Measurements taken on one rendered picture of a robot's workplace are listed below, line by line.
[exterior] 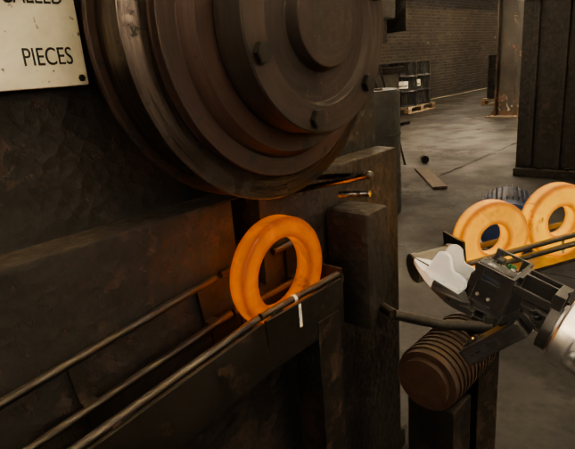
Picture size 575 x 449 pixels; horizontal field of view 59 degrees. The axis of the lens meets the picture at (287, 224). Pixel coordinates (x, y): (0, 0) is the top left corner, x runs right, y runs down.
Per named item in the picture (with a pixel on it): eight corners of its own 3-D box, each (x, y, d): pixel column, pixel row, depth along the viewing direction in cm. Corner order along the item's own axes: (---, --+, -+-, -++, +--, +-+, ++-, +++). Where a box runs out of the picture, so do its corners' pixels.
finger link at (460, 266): (433, 228, 79) (488, 256, 73) (423, 260, 81) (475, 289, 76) (423, 233, 76) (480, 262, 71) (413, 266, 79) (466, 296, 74)
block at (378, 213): (327, 318, 105) (320, 207, 98) (349, 304, 110) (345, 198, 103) (371, 333, 98) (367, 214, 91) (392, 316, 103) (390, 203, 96)
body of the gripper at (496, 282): (495, 244, 73) (581, 285, 66) (475, 292, 77) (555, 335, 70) (472, 260, 68) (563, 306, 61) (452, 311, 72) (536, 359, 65)
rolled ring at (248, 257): (320, 203, 84) (305, 201, 86) (235, 234, 71) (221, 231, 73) (326, 305, 89) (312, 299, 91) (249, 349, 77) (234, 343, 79)
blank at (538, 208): (516, 191, 102) (527, 194, 99) (582, 173, 105) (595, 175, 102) (519, 260, 107) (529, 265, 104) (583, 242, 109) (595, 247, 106)
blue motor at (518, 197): (475, 264, 267) (477, 201, 257) (480, 231, 317) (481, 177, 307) (540, 268, 256) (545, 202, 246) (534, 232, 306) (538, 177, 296)
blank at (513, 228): (447, 208, 100) (456, 212, 97) (517, 190, 102) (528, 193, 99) (454, 279, 105) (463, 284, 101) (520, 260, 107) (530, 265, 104)
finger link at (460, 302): (444, 272, 76) (498, 300, 71) (440, 281, 77) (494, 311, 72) (429, 281, 73) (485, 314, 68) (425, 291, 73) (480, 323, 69)
